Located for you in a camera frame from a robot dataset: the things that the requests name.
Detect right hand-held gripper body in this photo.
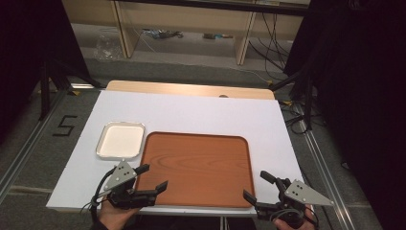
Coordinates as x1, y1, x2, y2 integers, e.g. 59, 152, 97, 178
255, 178, 335, 230

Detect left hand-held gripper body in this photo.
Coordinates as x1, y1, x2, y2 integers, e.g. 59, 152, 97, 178
102, 159, 158, 211

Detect person's right hand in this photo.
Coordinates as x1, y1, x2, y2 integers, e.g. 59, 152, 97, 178
273, 207, 318, 230

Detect person's left hand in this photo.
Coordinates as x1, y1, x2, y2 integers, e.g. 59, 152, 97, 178
97, 198, 142, 230

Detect white square dish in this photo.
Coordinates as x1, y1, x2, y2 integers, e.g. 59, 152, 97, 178
95, 121, 147, 161

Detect brown wooden tray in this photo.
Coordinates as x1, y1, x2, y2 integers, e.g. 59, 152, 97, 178
135, 130, 257, 209

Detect white table board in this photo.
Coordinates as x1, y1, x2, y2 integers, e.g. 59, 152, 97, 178
45, 89, 316, 217

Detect light wooden table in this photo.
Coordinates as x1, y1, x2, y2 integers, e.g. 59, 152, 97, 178
105, 80, 276, 101

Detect black metal stand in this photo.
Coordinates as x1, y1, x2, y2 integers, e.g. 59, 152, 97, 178
268, 67, 316, 131
38, 58, 105, 122

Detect clear plastic bag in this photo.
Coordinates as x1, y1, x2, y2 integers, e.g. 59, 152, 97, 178
93, 34, 124, 61

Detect black curtain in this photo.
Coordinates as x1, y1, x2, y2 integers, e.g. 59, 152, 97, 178
282, 0, 406, 230
0, 0, 92, 144

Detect bluish bundle on floor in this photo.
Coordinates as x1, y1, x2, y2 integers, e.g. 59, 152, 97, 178
141, 28, 185, 40

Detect small brown floor object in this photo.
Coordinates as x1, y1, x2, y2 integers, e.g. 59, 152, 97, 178
202, 32, 235, 40

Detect beige wooden shelf unit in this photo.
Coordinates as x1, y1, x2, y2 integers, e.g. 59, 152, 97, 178
61, 0, 311, 67

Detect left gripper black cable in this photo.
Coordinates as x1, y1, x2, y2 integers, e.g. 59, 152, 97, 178
79, 167, 117, 226

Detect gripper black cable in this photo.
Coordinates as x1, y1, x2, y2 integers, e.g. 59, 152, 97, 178
79, 167, 117, 226
268, 206, 320, 228

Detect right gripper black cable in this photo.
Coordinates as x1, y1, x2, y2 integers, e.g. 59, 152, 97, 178
268, 206, 320, 228

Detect aluminium floor rail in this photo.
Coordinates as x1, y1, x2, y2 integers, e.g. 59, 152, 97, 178
0, 83, 97, 203
295, 103, 356, 230

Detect black floor cables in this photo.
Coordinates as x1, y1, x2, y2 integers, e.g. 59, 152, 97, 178
278, 100, 310, 136

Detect hanging black cables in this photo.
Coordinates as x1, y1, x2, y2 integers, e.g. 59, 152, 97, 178
248, 11, 292, 74

